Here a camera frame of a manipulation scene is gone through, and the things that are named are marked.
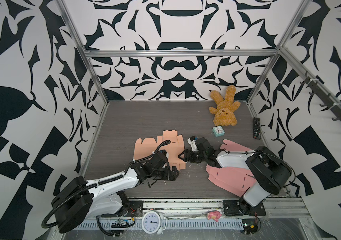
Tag black wall hook rail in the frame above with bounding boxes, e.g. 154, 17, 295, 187
300, 76, 341, 122

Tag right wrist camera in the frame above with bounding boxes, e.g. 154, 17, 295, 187
187, 136, 198, 152

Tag green circuit board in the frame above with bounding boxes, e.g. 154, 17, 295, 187
111, 219, 131, 228
241, 220, 259, 235

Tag left green circuit board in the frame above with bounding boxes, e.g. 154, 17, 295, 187
111, 219, 131, 228

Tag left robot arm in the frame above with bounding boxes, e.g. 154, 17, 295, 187
41, 140, 179, 234

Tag right green circuit board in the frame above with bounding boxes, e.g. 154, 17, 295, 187
241, 220, 259, 235

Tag black remote control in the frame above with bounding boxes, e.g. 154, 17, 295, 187
253, 118, 261, 140

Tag orange cardboard box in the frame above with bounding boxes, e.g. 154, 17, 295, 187
133, 130, 186, 170

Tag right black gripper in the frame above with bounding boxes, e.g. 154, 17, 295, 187
177, 149, 208, 163

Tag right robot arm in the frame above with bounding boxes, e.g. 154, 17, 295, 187
178, 137, 293, 217

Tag pink flat cardboard box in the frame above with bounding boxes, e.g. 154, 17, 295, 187
205, 138, 258, 197

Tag brown teddy bear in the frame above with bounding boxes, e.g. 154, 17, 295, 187
209, 85, 240, 127

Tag white slotted cable duct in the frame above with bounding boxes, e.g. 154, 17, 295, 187
74, 219, 243, 231

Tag white round alarm clock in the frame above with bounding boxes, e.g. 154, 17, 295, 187
142, 210, 168, 235

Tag small teal alarm clock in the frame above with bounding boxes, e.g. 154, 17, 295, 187
212, 126, 225, 137

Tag small pink toy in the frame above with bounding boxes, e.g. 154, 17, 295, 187
207, 211, 221, 222

